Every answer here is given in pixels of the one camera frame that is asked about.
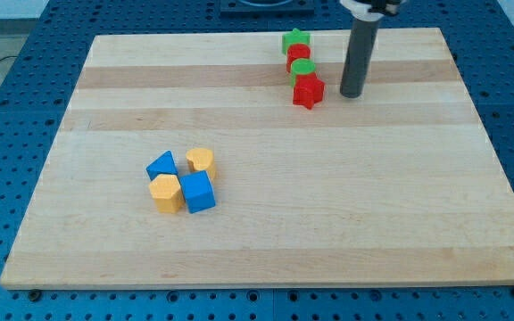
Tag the yellow hexagon block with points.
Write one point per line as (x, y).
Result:
(167, 194)

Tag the red circle block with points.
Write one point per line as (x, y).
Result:
(296, 51)

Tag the wooden board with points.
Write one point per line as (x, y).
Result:
(400, 187)

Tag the green star block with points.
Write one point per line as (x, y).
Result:
(295, 36)

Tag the green circle block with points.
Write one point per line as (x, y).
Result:
(301, 66)

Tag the blue triangle block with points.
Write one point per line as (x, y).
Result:
(164, 164)

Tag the blue cube block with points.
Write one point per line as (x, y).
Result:
(198, 191)

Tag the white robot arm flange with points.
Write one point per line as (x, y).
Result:
(372, 10)

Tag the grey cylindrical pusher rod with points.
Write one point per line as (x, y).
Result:
(358, 56)

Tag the red star block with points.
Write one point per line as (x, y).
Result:
(308, 90)

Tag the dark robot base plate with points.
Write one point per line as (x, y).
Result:
(243, 7)

